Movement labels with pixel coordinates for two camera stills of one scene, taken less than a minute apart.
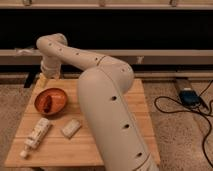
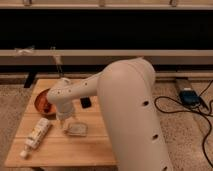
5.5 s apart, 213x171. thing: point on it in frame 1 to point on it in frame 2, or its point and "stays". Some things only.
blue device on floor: x=189 y=97 stays
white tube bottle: x=37 y=136 stays
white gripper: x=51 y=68 to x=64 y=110
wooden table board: x=58 y=134 stays
